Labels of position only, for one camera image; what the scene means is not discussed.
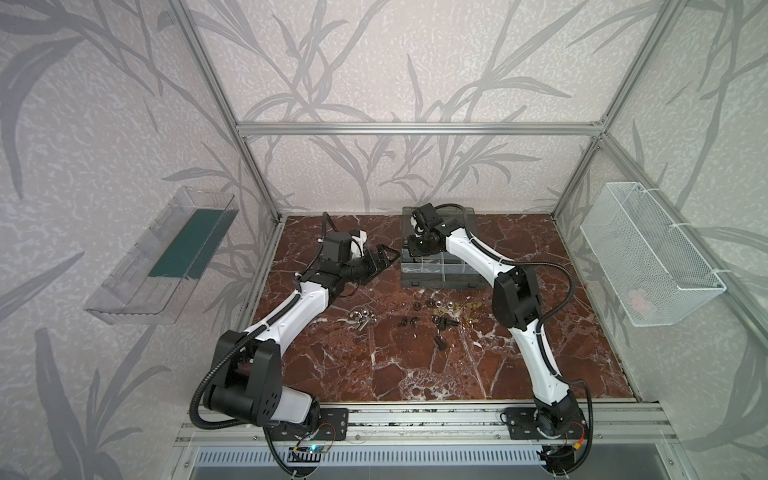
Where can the grey plastic organizer box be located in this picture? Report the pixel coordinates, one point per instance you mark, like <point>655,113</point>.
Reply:
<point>441,270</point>

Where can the black screws pile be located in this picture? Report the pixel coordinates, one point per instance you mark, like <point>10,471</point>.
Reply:
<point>438,313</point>

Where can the silver nuts pile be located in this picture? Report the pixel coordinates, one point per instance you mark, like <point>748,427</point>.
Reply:
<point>362,318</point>

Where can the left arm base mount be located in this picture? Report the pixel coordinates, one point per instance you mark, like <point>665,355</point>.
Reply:
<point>326,424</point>

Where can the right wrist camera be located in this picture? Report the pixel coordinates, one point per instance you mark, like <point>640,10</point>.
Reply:
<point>424,218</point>

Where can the white wire mesh basket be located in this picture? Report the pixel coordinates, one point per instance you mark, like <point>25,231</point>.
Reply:
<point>655,270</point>

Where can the aluminium back crossbar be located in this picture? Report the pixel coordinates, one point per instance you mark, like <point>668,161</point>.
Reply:
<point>248,129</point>

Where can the aluminium front rail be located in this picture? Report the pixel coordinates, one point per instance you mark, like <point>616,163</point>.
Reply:
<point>483,422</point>

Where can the lone black screw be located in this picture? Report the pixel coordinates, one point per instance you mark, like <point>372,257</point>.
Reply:
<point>440,343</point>

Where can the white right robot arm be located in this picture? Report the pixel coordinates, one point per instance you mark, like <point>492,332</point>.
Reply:
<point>517,306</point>

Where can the brass screws pile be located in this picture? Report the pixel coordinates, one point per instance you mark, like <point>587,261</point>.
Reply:
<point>468,314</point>

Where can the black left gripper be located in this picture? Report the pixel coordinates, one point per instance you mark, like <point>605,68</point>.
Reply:
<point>372,262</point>

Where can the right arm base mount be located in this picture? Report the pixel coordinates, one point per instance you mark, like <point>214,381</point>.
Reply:
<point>531,423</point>

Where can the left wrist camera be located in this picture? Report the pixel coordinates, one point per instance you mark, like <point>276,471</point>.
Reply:
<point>341,247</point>

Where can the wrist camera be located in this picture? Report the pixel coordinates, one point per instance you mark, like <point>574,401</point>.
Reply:
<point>341,247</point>
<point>424,218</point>

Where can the aluminium frame post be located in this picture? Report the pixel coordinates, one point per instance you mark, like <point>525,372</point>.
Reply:
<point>665,19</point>

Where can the clear plastic wall tray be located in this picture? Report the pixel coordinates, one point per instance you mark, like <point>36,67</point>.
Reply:
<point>157,277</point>

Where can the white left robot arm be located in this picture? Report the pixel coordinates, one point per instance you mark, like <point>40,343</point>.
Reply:
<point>244,384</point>

